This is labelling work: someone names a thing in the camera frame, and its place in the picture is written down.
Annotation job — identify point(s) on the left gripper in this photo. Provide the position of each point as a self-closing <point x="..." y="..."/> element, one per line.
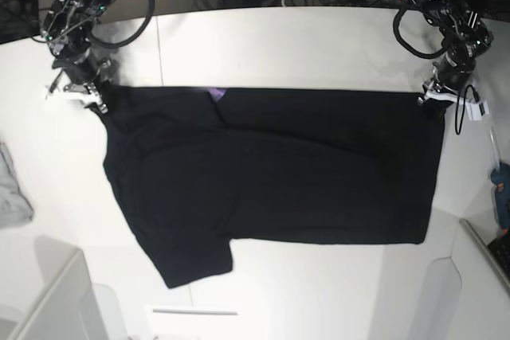
<point x="449" y="76"/>

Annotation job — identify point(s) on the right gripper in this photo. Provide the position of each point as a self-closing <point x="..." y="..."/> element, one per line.
<point x="86" y="79"/>

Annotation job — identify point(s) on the black T-shirt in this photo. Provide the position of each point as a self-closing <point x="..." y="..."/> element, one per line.
<point x="191" y="173"/>

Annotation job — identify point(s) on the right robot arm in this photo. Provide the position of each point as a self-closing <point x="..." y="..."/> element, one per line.
<point x="67" y="31"/>

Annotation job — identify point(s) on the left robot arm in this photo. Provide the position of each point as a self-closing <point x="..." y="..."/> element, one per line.
<point x="465" y="38"/>

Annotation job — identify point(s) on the blue glue gun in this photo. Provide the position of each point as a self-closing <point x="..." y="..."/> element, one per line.
<point x="499" y="177"/>

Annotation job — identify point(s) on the grey cloth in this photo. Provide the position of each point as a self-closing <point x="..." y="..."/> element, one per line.
<point x="15" y="208"/>

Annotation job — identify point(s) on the black keyboard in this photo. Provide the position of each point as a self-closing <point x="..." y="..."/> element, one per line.
<point x="500" y="248"/>

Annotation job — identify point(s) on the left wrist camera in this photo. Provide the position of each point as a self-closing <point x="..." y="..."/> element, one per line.
<point x="477" y="110"/>

